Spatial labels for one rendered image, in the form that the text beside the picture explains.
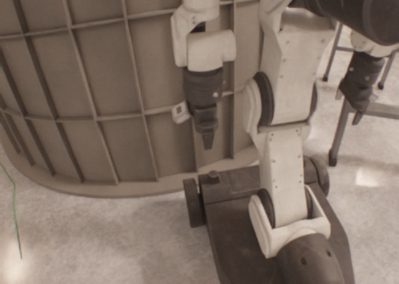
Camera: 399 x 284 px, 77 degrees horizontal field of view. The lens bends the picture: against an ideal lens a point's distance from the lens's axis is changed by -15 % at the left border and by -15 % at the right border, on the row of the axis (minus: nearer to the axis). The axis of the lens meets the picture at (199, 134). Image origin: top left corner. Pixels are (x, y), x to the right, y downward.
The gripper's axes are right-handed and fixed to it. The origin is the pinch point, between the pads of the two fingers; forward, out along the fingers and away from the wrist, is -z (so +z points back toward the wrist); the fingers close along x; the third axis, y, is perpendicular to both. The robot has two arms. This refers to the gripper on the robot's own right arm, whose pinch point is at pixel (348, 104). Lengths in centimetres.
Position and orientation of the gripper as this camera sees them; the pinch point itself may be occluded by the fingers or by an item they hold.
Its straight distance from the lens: 90.9
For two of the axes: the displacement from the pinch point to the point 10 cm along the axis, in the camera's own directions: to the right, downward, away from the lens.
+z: -0.2, -6.5, -7.6
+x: -1.8, -7.5, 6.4
